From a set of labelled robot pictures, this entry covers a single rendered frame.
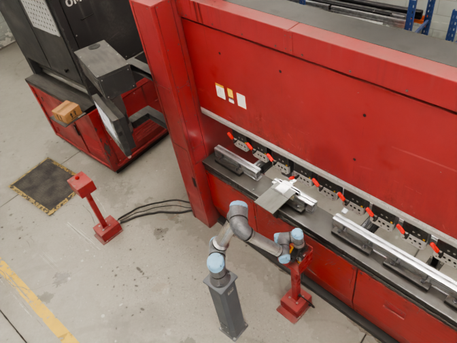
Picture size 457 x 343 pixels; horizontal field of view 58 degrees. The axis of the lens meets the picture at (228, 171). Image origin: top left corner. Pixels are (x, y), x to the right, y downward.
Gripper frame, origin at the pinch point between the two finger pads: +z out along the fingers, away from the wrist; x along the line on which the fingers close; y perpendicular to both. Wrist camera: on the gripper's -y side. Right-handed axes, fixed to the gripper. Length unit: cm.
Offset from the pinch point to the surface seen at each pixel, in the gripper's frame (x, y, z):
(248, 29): 56, 41, -147
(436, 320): -90, 19, -1
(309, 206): 14.6, 32.5, -18.1
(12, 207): 325, -125, 63
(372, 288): -48, 18, 9
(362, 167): -24, 37, -82
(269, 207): 33.2, 11.1, -25.8
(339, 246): -19.2, 21.0, -12.4
